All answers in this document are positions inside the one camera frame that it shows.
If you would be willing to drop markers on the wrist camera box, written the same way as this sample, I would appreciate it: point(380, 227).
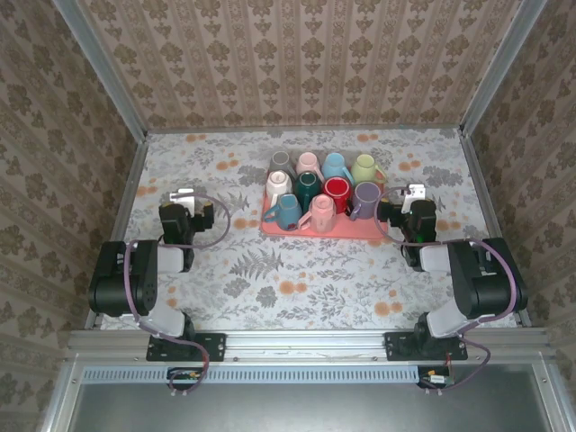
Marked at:
point(182, 198)
point(416, 191)

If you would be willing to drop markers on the pink plastic tray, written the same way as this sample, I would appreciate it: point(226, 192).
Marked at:
point(355, 229)

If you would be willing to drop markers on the light pink smooth mug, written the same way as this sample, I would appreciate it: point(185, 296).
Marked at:
point(308, 162)

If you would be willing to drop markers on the purple mug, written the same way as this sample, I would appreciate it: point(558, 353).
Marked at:
point(366, 198)

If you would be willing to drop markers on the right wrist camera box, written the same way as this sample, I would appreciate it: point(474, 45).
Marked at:
point(416, 191)

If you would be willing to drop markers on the grey metal panel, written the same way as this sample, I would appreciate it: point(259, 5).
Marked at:
point(306, 409)

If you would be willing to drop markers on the light blue smooth mug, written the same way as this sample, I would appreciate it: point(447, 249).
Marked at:
point(333, 164)

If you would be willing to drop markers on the grey smooth mug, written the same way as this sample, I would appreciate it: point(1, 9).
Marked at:
point(281, 159)

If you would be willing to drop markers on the white faceted mug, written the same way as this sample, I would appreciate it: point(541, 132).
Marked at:
point(279, 184)

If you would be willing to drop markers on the small connector board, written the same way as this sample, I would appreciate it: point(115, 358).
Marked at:
point(434, 380)
point(184, 375)

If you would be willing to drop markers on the aluminium lower frame bar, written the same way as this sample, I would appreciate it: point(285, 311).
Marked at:
point(551, 400)
point(63, 396)

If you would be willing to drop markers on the wide aluminium mounting rail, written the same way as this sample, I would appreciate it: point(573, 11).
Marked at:
point(306, 344)

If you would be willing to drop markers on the blue faceted mug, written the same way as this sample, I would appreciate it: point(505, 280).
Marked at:
point(288, 211)

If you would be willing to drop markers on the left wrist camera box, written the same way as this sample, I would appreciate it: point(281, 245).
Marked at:
point(182, 198)

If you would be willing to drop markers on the pink faceted mug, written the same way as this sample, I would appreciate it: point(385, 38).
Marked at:
point(321, 211)

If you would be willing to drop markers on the aluminium table edge rail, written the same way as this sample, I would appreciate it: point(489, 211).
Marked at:
point(481, 193)
point(123, 216)

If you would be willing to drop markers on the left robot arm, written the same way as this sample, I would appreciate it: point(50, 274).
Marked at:
point(144, 279)

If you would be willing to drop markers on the light green mug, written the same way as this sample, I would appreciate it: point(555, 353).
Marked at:
point(364, 168)

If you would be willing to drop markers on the aluminium corner post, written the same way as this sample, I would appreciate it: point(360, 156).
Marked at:
point(103, 72)
point(499, 67)

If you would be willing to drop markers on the dark green faceted mug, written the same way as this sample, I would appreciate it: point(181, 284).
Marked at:
point(308, 189)

